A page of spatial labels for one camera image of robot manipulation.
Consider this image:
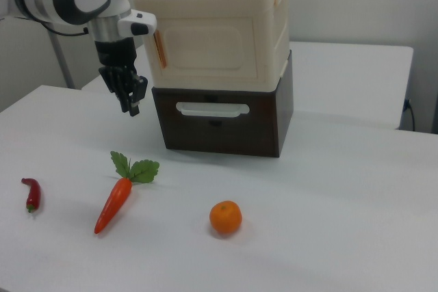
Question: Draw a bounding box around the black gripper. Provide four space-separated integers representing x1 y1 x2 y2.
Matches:
94 36 149 118

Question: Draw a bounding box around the cream cabinet door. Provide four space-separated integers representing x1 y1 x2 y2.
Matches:
144 14 270 87

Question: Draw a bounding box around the cream plastic cabinet box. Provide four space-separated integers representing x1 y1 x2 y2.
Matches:
131 0 290 90

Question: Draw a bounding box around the dark brown drawer box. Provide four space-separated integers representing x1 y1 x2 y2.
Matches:
151 49 295 159

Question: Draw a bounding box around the orange toy carrot with leaves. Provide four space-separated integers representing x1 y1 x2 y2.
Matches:
94 150 161 235

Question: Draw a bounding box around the red toy chili pepper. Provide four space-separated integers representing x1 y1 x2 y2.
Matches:
21 177 42 214

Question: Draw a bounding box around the orange mandarin fruit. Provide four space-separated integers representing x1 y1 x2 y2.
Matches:
209 200 244 235

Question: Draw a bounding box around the white drawer handle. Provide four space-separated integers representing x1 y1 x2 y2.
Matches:
175 101 252 118

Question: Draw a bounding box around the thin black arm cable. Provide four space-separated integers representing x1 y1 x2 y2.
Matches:
40 21 92 37

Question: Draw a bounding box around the black wall power cable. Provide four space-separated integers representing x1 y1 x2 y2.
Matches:
402 98 417 133

